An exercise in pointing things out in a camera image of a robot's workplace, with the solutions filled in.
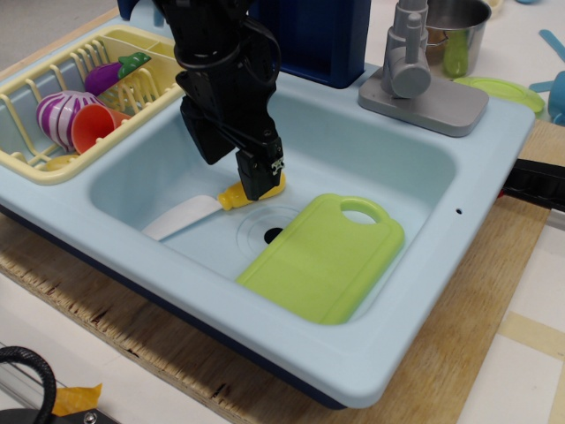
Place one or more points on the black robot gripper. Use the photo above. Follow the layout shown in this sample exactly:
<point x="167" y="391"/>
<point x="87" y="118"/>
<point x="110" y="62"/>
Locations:
<point x="229" y="67"/>

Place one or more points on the yellow handled white toy knife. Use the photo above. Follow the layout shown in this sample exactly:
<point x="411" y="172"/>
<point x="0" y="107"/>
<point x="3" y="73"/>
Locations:
<point x="199" y="207"/>

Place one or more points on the green plastic cutting board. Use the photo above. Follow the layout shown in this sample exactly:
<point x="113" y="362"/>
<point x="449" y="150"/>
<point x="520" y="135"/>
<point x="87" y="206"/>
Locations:
<point x="327" y="260"/>

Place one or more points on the plywood base board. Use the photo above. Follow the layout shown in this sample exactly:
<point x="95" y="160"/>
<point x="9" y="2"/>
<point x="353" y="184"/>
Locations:
<point x="491" y="350"/>

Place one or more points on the dark blue plastic box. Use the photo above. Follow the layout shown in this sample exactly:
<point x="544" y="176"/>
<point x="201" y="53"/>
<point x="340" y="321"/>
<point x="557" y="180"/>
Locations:
<point x="320" y="41"/>

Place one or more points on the orange plastic cup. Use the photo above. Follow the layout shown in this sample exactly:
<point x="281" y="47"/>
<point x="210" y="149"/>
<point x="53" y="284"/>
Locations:
<point x="94" y="122"/>

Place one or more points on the purple toy eggplant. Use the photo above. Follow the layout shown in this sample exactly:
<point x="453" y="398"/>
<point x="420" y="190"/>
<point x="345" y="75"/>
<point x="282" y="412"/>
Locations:
<point x="106" y="76"/>

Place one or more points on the grey toy faucet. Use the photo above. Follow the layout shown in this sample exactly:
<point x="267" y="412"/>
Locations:
<point x="405" y="89"/>

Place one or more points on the yellow dish drying rack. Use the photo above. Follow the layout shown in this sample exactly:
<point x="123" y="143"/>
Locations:
<point x="141" y="94"/>

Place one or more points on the purple white striped toy onion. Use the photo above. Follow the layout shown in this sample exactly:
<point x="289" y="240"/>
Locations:
<point x="56" y="112"/>

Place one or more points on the light blue toy sink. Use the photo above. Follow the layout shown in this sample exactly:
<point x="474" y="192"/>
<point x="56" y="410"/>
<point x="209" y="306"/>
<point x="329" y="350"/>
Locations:
<point x="438" y="187"/>

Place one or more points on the stainless steel pot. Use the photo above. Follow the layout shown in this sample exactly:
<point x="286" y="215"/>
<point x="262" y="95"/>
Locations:
<point x="455" y="32"/>

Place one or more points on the green plastic plate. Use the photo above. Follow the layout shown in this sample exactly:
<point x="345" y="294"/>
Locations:
<point x="506" y="90"/>

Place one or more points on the yellow tape piece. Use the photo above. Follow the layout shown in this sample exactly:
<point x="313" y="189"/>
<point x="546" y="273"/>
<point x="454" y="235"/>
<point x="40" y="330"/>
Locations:
<point x="76" y="399"/>

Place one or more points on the black clamp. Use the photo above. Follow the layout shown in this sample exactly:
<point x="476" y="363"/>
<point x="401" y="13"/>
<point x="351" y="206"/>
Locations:
<point x="541" y="184"/>

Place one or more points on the blue plastic utensil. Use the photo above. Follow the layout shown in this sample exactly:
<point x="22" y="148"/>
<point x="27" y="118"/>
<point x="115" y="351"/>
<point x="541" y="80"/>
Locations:
<point x="556" y="45"/>

